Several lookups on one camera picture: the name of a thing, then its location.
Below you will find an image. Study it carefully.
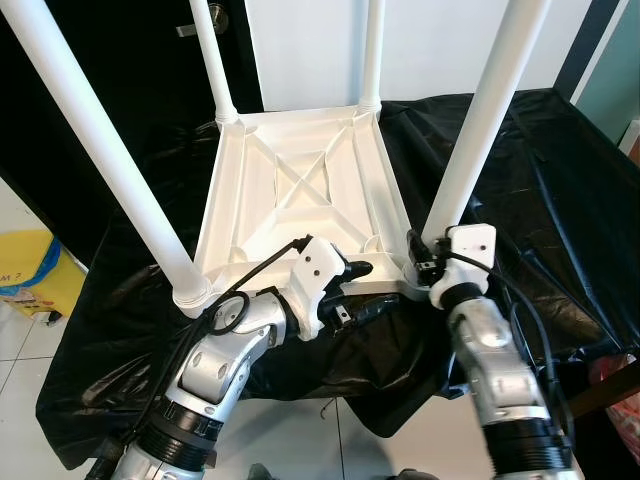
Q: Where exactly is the white plastic table leg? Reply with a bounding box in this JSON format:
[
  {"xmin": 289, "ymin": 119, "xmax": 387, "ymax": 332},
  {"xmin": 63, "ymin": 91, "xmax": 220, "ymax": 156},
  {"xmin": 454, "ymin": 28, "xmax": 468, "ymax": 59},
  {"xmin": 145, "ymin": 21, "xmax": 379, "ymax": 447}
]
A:
[
  {"xmin": 356, "ymin": 0, "xmax": 387, "ymax": 113},
  {"xmin": 0, "ymin": 0, "xmax": 215, "ymax": 319},
  {"xmin": 420, "ymin": 0, "xmax": 554, "ymax": 246},
  {"xmin": 188, "ymin": 0, "xmax": 243, "ymax": 128}
]

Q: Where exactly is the black plastic sheet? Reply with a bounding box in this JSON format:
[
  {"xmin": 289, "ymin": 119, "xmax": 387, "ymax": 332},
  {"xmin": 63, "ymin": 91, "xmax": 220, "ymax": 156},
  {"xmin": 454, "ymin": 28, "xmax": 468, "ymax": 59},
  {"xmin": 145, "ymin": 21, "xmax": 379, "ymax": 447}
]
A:
[{"xmin": 35, "ymin": 88, "xmax": 640, "ymax": 471}]

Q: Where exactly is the dark brown wooden plank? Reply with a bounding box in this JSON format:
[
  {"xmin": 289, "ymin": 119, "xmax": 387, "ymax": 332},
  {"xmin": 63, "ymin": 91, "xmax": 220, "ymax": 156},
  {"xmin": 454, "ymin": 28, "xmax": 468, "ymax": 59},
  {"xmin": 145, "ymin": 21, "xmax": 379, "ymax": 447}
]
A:
[{"xmin": 570, "ymin": 360, "xmax": 640, "ymax": 416}]

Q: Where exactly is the yellow box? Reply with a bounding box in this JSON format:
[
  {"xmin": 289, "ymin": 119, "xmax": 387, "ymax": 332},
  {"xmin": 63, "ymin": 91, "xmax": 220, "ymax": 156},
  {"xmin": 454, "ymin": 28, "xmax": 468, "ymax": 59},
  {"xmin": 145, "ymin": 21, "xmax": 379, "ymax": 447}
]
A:
[{"xmin": 0, "ymin": 230, "xmax": 86, "ymax": 319}]

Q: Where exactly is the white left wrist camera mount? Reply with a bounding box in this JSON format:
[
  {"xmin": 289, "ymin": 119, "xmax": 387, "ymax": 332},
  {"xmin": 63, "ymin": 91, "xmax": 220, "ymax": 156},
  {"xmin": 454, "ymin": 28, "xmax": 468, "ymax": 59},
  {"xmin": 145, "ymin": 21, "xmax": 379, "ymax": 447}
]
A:
[{"xmin": 285, "ymin": 237, "xmax": 346, "ymax": 341}]

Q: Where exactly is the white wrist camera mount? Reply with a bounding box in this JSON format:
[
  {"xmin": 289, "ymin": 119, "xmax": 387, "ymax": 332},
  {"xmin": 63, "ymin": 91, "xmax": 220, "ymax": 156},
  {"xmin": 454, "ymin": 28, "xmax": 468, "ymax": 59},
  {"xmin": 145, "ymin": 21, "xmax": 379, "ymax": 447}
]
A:
[
  {"xmin": 428, "ymin": 225, "xmax": 498, "ymax": 306},
  {"xmin": 285, "ymin": 237, "xmax": 346, "ymax": 341}
]

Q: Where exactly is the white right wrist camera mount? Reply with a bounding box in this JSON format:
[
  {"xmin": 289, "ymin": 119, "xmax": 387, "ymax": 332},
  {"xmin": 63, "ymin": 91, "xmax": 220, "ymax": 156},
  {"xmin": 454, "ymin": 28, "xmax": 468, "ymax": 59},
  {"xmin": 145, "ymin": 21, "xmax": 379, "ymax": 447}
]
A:
[{"xmin": 428, "ymin": 225, "xmax": 498, "ymax": 306}]

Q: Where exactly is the dark grey door frame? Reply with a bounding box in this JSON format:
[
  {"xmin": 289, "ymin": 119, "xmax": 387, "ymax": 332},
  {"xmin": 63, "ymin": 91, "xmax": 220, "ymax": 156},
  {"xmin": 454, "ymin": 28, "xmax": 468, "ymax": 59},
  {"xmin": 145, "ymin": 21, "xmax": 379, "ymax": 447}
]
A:
[{"xmin": 555, "ymin": 0, "xmax": 626, "ymax": 101}]

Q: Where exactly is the metal door handle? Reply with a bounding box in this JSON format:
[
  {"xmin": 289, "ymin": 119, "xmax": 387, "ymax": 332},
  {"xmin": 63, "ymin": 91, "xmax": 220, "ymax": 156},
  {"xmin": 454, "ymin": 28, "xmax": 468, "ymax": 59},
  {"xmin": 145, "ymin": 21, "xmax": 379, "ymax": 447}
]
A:
[{"xmin": 177, "ymin": 3, "xmax": 229, "ymax": 39}]

